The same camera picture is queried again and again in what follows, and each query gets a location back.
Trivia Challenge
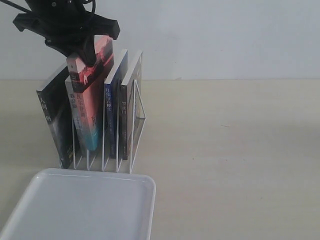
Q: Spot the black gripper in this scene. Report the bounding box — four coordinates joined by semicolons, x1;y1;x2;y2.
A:
13;13;121;67

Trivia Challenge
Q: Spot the pink red book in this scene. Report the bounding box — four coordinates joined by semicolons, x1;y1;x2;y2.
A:
66;36;114;151

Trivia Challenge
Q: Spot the blue moon book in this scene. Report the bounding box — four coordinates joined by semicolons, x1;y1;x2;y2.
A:
104;48;128;159

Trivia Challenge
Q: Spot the black book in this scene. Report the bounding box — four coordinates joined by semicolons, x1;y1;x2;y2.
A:
36;63;80;169

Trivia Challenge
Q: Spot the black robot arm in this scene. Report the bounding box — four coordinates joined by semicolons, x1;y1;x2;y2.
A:
13;0;121;67

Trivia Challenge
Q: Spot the dark brown book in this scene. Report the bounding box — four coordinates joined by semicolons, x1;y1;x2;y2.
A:
120;50;143;160

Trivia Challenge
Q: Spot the grey white book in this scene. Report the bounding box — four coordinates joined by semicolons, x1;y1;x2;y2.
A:
65;76;87;155

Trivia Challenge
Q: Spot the white plastic tray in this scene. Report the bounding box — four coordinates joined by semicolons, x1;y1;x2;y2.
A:
0;168;156;240

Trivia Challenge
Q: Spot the white wire book rack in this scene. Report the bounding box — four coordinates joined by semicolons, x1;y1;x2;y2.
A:
58;79;147;175

